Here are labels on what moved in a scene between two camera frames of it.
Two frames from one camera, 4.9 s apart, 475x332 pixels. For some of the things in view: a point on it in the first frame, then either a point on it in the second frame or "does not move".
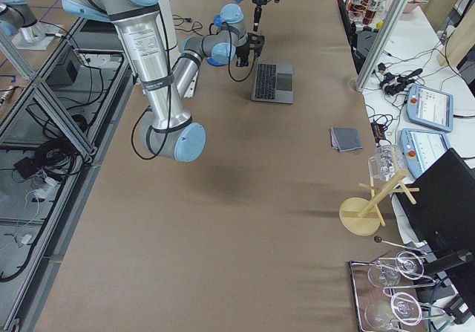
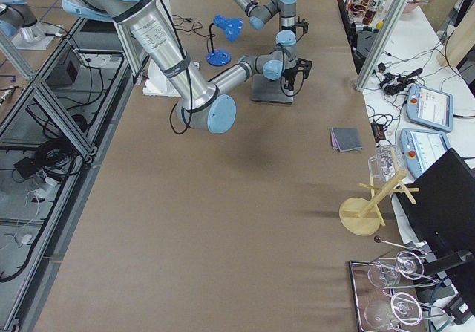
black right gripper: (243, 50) -> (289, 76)
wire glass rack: (378, 310) does not move
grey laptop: (274, 82) does not move
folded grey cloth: (345, 139) does not move
